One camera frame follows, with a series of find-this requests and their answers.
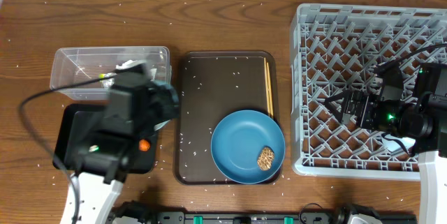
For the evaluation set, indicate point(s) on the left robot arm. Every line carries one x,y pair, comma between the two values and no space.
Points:
102,151

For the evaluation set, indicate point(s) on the wooden chopstick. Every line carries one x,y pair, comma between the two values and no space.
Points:
269,90
266,85

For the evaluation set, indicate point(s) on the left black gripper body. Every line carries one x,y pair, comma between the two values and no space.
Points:
162,99

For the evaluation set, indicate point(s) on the brown patterned food piece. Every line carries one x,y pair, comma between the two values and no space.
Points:
265,159

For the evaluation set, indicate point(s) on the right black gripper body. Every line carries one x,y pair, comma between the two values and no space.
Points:
369,116

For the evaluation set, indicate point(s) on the black plastic tray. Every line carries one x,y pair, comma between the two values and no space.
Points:
76,116

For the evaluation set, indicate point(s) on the light blue rice bowl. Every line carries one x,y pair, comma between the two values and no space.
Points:
160,125

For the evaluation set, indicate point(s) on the orange carrot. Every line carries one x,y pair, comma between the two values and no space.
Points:
144,145

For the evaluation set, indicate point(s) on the green foil snack wrapper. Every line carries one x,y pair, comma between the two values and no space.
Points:
107,79

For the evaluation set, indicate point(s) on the grey dishwasher rack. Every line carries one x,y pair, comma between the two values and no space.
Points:
335,48

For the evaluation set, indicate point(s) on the white napkin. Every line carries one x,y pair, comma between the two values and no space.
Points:
127,64

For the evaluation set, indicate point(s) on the blue plate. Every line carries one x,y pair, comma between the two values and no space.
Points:
237,143

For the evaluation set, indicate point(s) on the clear plastic bin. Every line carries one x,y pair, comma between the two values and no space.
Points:
73,65

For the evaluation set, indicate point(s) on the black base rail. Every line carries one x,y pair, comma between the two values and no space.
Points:
178,217

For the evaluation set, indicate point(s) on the light blue cup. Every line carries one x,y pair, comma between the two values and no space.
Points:
393,144

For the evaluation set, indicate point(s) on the brown serving tray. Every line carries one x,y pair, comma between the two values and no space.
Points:
213,85

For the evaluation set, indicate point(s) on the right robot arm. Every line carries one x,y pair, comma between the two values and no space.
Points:
423,121

